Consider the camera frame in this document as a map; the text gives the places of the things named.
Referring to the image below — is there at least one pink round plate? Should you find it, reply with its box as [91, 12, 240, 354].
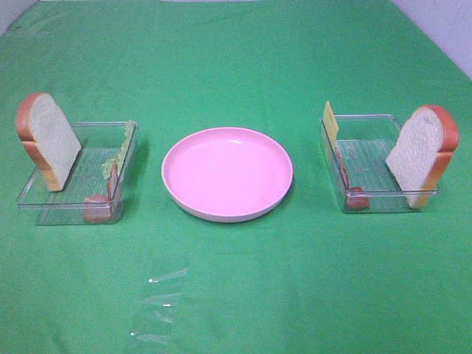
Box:
[162, 127, 294, 223]

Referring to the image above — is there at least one yellow cheese slice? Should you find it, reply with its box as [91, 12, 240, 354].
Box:
[323, 100, 339, 150]

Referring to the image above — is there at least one left clear plastic container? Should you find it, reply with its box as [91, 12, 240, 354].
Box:
[17, 120, 138, 226]

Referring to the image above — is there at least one bacon strip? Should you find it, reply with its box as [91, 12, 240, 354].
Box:
[82, 161, 118, 223]
[336, 148, 370, 210]

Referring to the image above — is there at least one toast bread slice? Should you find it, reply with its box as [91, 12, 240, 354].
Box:
[15, 92, 81, 192]
[386, 105, 459, 209]

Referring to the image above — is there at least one right clear plastic container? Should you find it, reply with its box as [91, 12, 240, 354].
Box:
[320, 114, 421, 213]

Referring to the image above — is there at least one green lettuce leaf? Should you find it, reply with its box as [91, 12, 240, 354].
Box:
[102, 120, 134, 179]

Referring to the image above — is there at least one green tablecloth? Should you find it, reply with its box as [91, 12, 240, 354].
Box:
[1, 1, 471, 353]

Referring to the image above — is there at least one clear plastic container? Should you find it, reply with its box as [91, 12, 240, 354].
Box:
[320, 114, 421, 213]
[17, 120, 138, 226]

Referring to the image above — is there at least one clear plastic film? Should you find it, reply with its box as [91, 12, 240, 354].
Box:
[128, 253, 191, 353]

